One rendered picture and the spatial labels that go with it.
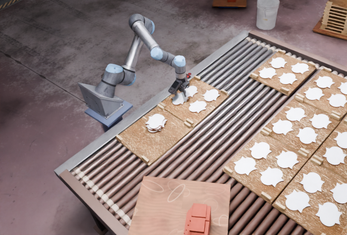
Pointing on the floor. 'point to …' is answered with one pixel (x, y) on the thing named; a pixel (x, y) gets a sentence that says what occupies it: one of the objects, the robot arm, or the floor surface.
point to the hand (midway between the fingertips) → (179, 98)
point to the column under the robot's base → (110, 116)
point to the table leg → (99, 226)
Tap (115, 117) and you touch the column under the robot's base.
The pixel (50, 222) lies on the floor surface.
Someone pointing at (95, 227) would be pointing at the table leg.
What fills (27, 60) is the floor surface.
